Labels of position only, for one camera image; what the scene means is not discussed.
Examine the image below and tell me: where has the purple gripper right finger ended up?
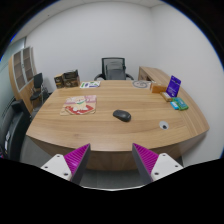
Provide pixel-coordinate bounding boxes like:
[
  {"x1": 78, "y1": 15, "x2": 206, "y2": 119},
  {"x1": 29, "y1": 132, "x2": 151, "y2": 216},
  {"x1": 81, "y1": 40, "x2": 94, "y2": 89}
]
[{"x1": 132, "y1": 143, "x2": 182, "y2": 184}]

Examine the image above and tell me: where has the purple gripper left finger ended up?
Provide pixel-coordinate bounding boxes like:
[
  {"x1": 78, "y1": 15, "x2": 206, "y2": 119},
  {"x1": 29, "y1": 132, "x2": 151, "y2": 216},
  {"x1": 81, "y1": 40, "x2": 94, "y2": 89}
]
[{"x1": 42, "y1": 144, "x2": 91, "y2": 185}]

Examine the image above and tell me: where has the black computer mouse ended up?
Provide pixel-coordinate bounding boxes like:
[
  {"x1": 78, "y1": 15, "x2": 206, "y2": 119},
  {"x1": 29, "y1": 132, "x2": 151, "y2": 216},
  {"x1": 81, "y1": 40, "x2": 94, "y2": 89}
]
[{"x1": 113, "y1": 110, "x2": 131, "y2": 122}]

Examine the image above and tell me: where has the red patterned mouse pad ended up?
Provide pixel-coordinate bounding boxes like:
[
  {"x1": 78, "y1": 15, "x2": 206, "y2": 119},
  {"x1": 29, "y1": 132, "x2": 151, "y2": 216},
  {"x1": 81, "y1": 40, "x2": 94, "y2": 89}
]
[{"x1": 60, "y1": 95, "x2": 97, "y2": 116}]

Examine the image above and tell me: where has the blue small box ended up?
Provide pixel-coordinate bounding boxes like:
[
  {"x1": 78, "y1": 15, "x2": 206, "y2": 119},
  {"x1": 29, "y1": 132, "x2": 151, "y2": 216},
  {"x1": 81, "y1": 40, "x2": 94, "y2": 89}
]
[{"x1": 170, "y1": 102, "x2": 179, "y2": 110}]

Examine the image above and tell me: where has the green box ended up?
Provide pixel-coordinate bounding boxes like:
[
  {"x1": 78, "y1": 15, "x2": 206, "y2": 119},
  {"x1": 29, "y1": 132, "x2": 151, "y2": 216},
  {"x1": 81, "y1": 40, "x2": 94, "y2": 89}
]
[{"x1": 172, "y1": 97, "x2": 188, "y2": 110}]

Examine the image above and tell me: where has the yellow small box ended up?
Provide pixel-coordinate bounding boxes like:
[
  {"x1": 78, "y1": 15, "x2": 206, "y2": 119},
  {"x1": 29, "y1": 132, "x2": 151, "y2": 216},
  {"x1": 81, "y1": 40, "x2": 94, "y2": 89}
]
[{"x1": 160, "y1": 92, "x2": 172, "y2": 102}]

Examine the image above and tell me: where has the black leather sofa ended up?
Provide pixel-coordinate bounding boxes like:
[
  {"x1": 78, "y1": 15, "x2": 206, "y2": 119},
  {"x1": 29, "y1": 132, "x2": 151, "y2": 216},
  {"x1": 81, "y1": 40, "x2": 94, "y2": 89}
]
[{"x1": 0, "y1": 100, "x2": 31, "y2": 161}]

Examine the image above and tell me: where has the small wooden box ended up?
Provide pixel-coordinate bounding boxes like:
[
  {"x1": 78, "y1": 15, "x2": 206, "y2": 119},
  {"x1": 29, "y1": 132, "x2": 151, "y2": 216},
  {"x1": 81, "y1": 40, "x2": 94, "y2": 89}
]
[{"x1": 150, "y1": 83, "x2": 167, "y2": 93}]

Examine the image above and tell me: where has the purple standing card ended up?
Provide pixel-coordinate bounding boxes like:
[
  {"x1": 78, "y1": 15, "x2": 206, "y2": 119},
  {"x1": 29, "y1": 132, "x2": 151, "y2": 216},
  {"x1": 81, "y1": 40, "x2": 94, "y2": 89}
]
[{"x1": 166, "y1": 76, "x2": 181, "y2": 97}]

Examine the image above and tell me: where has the black side chair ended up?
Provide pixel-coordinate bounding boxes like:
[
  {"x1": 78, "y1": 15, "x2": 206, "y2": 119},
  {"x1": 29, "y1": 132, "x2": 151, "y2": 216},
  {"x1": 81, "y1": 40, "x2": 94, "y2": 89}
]
[{"x1": 30, "y1": 73, "x2": 49, "y2": 102}]

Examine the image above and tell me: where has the white green booklet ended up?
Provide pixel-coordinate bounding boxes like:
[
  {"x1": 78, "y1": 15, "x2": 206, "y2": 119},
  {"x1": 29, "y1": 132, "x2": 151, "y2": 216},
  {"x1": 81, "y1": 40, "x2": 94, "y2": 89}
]
[{"x1": 80, "y1": 81, "x2": 100, "y2": 88}]

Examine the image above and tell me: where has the small brown box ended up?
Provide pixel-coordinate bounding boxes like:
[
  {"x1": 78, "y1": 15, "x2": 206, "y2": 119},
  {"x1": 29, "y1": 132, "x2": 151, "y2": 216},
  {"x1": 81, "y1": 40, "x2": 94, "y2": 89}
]
[{"x1": 54, "y1": 74, "x2": 64, "y2": 88}]

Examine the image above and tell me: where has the dark brown box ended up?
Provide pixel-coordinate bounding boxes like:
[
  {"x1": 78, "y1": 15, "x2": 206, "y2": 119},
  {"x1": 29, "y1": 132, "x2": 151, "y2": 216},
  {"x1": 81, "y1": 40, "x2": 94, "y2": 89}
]
[{"x1": 63, "y1": 70, "x2": 80, "y2": 87}]

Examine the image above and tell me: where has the wooden side cabinet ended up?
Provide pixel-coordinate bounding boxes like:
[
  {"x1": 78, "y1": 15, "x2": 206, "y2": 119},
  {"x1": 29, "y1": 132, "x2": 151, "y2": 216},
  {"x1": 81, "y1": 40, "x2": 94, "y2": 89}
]
[{"x1": 138, "y1": 66, "x2": 177, "y2": 88}]

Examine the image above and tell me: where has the grey mesh office chair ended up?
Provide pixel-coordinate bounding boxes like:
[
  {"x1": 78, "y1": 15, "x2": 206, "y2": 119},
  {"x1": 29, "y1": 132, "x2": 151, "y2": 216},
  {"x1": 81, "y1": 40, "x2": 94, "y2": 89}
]
[{"x1": 94, "y1": 57, "x2": 133, "y2": 80}]

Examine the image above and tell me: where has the wooden bookshelf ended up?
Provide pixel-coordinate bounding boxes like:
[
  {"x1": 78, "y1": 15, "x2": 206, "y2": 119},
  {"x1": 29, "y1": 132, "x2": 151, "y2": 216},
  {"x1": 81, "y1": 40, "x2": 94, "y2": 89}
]
[{"x1": 8, "y1": 47, "x2": 37, "y2": 112}]

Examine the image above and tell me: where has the desk cable grommet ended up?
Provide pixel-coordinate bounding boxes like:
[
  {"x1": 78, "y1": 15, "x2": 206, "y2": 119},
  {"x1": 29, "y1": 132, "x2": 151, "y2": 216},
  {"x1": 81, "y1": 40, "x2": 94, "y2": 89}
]
[{"x1": 159, "y1": 121, "x2": 169, "y2": 130}]

